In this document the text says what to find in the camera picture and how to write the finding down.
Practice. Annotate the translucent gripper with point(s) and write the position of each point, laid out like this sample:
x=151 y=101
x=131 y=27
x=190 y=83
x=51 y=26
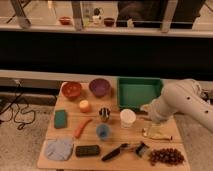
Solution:
x=155 y=128

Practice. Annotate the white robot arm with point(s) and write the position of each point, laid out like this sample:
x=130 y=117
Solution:
x=180 y=96

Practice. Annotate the green plastic tray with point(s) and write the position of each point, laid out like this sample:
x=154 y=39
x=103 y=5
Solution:
x=133 y=92

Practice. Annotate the yellow banana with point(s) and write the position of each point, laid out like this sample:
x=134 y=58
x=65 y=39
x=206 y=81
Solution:
x=156 y=135

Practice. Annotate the black small brush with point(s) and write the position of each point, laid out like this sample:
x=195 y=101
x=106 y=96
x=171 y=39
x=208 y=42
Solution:
x=141 y=149

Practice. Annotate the bunch of dark grapes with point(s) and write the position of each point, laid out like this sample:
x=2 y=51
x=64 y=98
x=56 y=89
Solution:
x=169 y=156

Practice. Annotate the white cup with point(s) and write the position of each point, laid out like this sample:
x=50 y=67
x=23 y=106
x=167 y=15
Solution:
x=127 y=117

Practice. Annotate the blue cup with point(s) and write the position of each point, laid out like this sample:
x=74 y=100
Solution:
x=103 y=131

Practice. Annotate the purple bowl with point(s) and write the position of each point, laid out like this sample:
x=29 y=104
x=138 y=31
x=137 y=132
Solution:
x=99 y=87

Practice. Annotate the black remote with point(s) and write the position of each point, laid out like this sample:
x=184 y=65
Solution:
x=87 y=150

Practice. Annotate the orange round fruit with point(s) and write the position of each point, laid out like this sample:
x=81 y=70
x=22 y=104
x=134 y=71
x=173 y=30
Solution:
x=84 y=106

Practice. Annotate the green sponge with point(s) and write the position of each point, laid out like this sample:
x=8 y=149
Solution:
x=60 y=119

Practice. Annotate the blue-grey cloth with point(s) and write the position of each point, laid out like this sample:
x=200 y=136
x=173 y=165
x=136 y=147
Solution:
x=59 y=149

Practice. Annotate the dark red bowl on shelf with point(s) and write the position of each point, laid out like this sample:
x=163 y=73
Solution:
x=109 y=22

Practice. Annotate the white mug on shelf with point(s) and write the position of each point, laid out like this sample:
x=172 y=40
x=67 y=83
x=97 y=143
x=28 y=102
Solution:
x=96 y=19

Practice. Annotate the black handled knife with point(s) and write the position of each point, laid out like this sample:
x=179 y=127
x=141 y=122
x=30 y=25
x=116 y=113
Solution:
x=115 y=152

